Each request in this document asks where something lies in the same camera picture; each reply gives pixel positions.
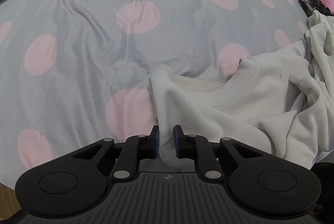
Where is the white sweatshirt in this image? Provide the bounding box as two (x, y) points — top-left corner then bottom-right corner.
(149, 11), (333, 170)

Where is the grey pink-dotted bedspread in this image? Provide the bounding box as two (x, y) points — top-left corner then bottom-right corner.
(1, 0), (307, 188)

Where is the black floral garment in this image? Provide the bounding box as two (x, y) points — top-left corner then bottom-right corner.
(298, 0), (334, 17)

